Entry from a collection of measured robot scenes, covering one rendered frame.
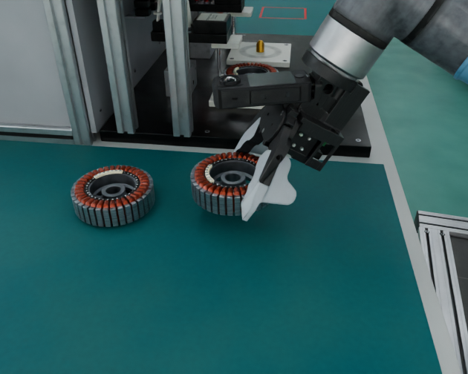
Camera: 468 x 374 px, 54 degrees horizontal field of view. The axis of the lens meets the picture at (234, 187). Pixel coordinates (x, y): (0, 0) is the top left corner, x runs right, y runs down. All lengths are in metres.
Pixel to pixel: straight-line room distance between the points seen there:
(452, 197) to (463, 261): 0.70
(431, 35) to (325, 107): 0.14
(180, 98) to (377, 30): 0.37
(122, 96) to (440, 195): 1.64
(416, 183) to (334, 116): 1.66
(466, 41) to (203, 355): 0.41
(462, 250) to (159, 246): 1.12
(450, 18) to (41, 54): 0.59
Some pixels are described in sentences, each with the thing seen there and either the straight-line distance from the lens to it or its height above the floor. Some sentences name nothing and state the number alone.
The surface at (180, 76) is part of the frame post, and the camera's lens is 0.75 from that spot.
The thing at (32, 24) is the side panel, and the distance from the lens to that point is 0.81.
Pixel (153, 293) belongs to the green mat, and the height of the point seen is 0.75.
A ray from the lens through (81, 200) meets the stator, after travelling 0.63.
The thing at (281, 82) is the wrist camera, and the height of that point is 0.95.
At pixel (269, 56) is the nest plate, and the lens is 1.15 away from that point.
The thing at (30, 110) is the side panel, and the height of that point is 0.81.
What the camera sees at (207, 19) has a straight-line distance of 0.90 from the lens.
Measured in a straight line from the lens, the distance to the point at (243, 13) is 1.13.
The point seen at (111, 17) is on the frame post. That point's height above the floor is 0.97.
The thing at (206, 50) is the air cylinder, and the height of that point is 0.79.
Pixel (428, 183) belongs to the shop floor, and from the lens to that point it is 2.23.
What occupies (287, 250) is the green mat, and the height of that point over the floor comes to 0.75.
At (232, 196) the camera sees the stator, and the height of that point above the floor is 0.81.
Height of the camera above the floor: 1.14
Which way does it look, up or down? 34 degrees down
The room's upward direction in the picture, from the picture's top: straight up
